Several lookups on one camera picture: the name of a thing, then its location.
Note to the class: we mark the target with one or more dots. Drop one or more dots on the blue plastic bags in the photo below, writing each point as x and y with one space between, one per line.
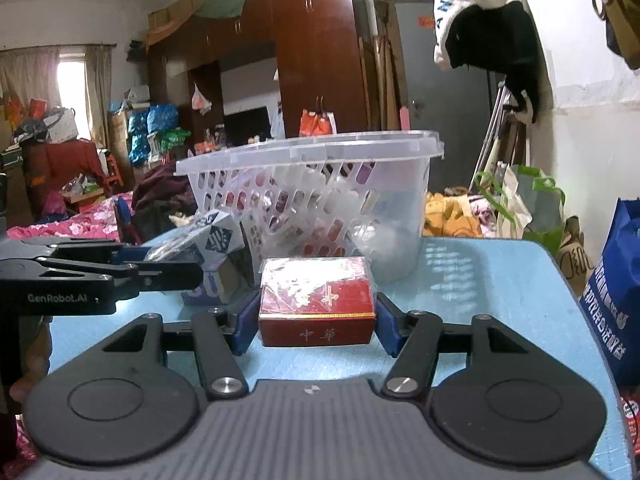
150 130

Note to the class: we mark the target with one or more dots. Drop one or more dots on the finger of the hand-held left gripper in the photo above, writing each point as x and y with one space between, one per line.
127 254
165 275

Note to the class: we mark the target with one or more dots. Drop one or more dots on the metal folding rack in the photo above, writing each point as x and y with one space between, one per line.
492 135

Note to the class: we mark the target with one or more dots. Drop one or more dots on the red printed packet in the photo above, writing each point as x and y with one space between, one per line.
631 425

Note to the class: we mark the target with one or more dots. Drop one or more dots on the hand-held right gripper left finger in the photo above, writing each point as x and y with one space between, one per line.
246 325

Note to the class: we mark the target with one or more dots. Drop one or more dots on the red stool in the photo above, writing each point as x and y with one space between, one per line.
112 170

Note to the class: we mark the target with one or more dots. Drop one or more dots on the brown hanging bag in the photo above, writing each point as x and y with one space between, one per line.
622 20

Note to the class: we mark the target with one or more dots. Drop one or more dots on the red white plastic bag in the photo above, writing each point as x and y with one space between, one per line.
316 122

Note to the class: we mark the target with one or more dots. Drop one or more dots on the red gold box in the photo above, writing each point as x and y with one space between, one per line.
320 305

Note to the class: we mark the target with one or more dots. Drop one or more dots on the pink floral blanket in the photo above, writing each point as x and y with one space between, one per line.
75 220

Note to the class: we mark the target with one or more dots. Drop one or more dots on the black television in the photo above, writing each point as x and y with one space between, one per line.
247 124

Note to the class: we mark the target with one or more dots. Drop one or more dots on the brown paper bag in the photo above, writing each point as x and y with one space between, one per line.
575 260

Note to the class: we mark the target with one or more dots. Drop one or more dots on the blue patterned white box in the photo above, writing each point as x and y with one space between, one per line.
220 237

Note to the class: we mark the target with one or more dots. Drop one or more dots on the clear plastic basket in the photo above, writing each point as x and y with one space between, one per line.
390 210

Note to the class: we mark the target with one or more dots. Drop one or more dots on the red cloth covered chair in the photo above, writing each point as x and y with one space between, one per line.
65 165

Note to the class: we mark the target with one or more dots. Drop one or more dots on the brown wooden wardrobe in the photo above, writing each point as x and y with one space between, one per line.
320 45

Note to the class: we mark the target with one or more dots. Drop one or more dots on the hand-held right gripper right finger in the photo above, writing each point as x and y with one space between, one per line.
387 325

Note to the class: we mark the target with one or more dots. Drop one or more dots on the person's left hand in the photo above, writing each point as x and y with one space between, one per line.
35 360

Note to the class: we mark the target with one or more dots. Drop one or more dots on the grey door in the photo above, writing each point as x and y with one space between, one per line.
450 125

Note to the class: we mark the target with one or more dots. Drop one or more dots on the dark clothes pile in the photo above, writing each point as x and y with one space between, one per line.
160 195

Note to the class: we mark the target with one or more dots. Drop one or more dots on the yellow floral blanket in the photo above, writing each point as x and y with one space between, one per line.
450 215

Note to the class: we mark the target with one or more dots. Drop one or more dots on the green plastic bag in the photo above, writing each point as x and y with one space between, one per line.
176 139

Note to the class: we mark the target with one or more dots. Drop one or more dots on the beige curtain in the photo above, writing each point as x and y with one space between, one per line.
97 90

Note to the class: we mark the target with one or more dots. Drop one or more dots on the blue shopping bag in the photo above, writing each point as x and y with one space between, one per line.
615 285

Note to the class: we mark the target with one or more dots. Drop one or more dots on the pink white plastic bag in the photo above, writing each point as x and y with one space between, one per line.
201 100

